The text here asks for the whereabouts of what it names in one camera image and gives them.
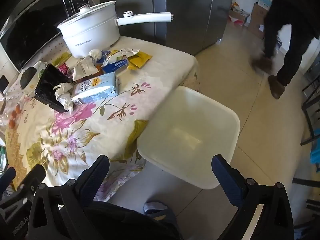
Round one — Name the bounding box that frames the blue slipper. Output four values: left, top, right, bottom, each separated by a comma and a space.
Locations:
144, 200, 170, 214

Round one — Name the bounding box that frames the black plastic tray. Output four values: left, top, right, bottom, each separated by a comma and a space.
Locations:
34, 64, 75, 113

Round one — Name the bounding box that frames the floral tablecloth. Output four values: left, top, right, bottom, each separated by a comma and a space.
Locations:
0, 36, 200, 203

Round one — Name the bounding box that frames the tall cardboard box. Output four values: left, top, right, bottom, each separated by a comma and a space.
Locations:
247, 2, 270, 39

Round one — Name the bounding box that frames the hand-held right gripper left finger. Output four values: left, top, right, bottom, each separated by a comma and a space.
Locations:
29, 154, 110, 240

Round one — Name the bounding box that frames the white electric cooking pot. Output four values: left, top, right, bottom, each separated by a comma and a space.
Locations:
57, 1, 175, 58

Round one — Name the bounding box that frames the white plastic bin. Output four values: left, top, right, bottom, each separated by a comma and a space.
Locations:
137, 86, 241, 190

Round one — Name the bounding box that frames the white bowl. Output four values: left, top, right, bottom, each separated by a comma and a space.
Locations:
19, 61, 48, 97

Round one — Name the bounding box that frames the blue packet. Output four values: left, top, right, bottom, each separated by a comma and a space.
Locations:
101, 59, 129, 74

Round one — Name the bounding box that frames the yellow packet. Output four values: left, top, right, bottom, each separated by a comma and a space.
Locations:
127, 51, 152, 69

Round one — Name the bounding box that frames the open cardboard box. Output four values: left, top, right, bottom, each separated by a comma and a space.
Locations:
229, 2, 250, 28

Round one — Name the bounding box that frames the white wrapper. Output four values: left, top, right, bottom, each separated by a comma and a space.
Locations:
104, 49, 140, 65

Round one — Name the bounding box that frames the black metal frame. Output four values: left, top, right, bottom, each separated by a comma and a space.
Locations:
300, 55, 320, 146

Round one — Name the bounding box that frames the paper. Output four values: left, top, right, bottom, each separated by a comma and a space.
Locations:
54, 82, 76, 112

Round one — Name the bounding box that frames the blue cloth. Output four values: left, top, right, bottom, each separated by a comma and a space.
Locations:
310, 144, 320, 166

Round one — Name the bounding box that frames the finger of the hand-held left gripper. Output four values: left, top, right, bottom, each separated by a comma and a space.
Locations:
0, 167, 16, 198
14, 164, 47, 200

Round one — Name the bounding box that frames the blue white milk carton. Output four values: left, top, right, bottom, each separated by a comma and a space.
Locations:
71, 72, 119, 105

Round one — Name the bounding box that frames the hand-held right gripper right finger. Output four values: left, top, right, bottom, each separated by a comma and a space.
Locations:
211, 154, 295, 240

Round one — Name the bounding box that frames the white paper bag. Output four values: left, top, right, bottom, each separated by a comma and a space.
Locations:
72, 56, 99, 82

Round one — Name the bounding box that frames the tissue ball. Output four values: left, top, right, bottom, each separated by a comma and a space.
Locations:
87, 49, 103, 62

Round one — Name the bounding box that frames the person's dark clothing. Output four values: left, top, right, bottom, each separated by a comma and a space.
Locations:
82, 201, 180, 240

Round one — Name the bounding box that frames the stainless steel refrigerator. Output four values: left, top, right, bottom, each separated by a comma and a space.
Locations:
117, 0, 237, 55

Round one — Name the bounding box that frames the black silver microwave oven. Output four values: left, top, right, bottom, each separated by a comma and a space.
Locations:
0, 0, 100, 74

